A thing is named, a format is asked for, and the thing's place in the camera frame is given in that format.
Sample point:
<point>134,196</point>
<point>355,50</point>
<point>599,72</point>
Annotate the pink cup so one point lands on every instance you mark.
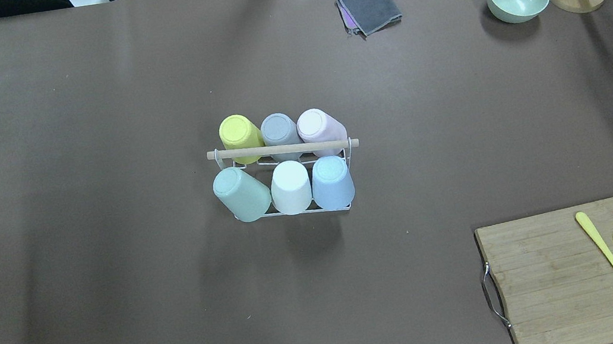
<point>316,126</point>

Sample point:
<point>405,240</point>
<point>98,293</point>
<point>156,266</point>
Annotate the green cup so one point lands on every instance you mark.
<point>246,197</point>

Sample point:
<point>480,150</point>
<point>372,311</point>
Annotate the white cup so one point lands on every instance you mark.
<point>291,188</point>

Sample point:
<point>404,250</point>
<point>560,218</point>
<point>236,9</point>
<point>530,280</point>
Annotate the light blue cup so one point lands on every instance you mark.
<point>332,184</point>

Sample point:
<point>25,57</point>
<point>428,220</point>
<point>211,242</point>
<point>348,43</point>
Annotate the grey cup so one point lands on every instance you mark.
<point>278,129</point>

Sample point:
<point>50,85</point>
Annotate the yellow cup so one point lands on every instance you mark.
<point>238,132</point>

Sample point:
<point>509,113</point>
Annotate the grey folded cloth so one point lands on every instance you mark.
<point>367,16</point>

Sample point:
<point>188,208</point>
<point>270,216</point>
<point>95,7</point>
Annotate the yellow plastic knife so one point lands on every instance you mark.
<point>588,226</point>

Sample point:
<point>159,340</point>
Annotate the bamboo cutting board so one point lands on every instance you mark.
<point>555,285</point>

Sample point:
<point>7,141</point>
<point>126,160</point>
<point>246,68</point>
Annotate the white wire cup holder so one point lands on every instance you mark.
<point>346,146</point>

